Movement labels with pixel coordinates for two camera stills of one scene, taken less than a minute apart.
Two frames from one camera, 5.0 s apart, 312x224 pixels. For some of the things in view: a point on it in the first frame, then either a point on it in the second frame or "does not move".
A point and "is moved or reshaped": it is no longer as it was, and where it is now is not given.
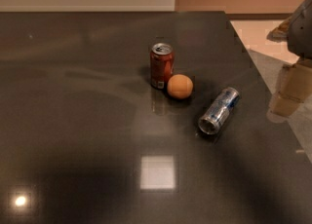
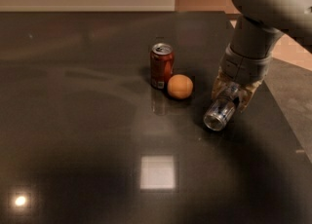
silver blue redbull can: x=221 y=105 is moved or reshaped
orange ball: x=179 y=87 does not move
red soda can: x=162 y=64 does not move
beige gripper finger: x=295 y=89 -> x=249 y=93
